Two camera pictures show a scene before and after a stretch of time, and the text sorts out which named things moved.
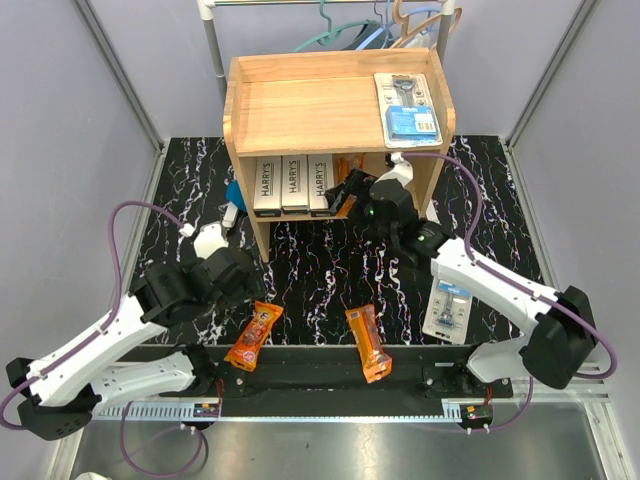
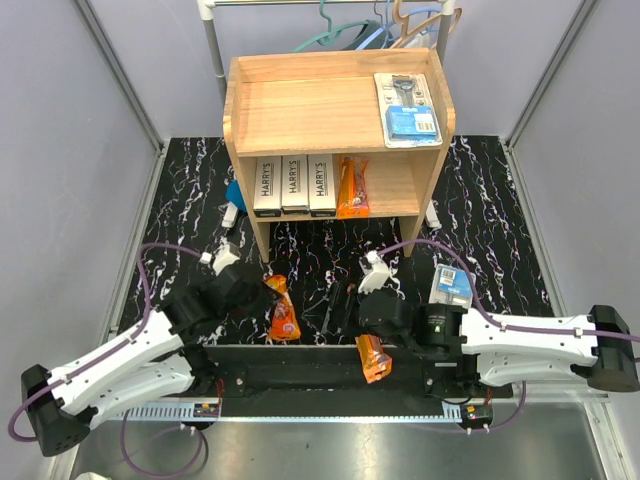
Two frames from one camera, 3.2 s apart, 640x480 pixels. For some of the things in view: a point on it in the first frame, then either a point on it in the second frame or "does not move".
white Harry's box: [267, 200] does not move
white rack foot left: [230, 215] does not move
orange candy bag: [246, 352] to [285, 326]
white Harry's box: [294, 185] does not move
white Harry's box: [320, 178] does not move
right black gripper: [358, 184] to [333, 299]
